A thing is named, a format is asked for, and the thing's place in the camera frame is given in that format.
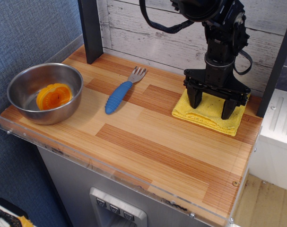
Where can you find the black vertical post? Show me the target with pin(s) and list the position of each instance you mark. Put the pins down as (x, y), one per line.
(275, 73)
(91, 30)

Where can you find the white ribbed appliance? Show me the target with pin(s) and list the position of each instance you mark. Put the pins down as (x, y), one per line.
(269, 158)

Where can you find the yellow object bottom left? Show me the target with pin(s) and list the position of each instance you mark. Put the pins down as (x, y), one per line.
(25, 222)

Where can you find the black vertical post right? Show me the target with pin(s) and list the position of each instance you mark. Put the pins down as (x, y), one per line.
(275, 73)

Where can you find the stainless steel bowl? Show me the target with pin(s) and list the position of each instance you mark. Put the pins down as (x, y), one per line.
(25, 86)

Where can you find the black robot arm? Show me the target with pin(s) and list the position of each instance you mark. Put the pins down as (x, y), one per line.
(225, 32)

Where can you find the black vertical post left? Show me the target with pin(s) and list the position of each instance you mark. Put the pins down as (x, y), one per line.
(91, 30)

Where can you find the black white object bottom left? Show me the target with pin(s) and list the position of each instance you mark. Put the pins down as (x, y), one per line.
(10, 214)

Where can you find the grey cabinet with dispenser panel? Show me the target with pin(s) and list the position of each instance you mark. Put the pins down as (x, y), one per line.
(94, 199)

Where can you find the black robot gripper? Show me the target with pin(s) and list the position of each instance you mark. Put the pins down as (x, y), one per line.
(216, 79)

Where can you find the clear acrylic table guard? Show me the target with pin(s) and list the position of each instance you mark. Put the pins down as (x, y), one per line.
(188, 168)

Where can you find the orange plastic pumpkin toy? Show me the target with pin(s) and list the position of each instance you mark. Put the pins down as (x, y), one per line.
(53, 96)

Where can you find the blue handled metal fork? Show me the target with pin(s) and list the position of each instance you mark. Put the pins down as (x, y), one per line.
(119, 93)

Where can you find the yellow napkin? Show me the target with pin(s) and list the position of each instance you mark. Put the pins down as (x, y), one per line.
(208, 114)

